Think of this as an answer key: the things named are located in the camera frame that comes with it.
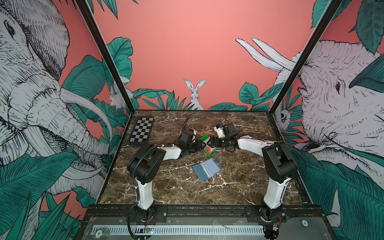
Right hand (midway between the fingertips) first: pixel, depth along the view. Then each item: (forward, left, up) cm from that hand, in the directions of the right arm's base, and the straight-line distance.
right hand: (210, 140), depth 96 cm
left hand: (-2, +3, 0) cm, 4 cm away
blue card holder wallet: (-17, +3, -5) cm, 18 cm away
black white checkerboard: (+9, +49, -2) cm, 49 cm away
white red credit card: (-5, +2, -1) cm, 6 cm away
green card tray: (+4, +4, -2) cm, 6 cm away
